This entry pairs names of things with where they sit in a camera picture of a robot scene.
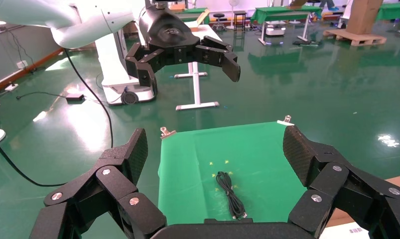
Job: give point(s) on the wooden pallet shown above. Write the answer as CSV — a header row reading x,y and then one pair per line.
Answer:
x,y
355,38

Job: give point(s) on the white wall outlet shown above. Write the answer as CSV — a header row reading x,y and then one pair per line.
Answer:
x,y
22,64

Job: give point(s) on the person legs blue shoes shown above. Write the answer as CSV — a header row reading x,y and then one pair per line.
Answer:
x,y
328,5

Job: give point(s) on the black flat floor item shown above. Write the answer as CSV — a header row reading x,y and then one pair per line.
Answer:
x,y
305,43

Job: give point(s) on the silver metal binder clip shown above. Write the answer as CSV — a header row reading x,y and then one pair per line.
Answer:
x,y
166,133
285,120

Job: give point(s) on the white printed instruction sheet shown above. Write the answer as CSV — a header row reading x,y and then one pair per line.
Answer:
x,y
341,232

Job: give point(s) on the black power adapter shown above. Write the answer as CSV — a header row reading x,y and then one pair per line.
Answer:
x,y
75,97

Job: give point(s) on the white standing fan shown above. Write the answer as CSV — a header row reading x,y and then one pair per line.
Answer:
x,y
233,4

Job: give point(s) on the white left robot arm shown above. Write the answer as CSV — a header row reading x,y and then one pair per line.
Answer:
x,y
71,19

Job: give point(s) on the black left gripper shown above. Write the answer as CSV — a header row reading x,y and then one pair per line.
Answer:
x,y
166,33

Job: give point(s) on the black round stool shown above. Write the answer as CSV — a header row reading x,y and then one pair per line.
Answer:
x,y
219,16

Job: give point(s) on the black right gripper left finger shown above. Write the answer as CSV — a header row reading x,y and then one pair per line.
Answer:
x,y
114,184

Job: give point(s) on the white power strip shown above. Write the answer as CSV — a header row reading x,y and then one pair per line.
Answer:
x,y
11,87

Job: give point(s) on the white low mobile robot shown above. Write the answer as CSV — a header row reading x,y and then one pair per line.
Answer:
x,y
275,29

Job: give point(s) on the tall brown cardboard carton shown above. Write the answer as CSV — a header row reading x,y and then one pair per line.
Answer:
x,y
364,16

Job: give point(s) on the green table cloth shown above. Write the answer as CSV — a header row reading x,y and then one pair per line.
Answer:
x,y
259,165

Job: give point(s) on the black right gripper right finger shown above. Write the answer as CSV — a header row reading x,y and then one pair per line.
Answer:
x,y
335,198

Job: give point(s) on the white metal leg table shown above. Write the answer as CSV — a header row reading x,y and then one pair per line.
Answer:
x,y
195,85

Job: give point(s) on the black square stand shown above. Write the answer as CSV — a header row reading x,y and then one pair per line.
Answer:
x,y
240,13

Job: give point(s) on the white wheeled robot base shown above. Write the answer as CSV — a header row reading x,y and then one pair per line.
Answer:
x,y
114,66

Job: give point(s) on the green cloth covered table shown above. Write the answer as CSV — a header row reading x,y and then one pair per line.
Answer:
x,y
279,13
193,11
394,11

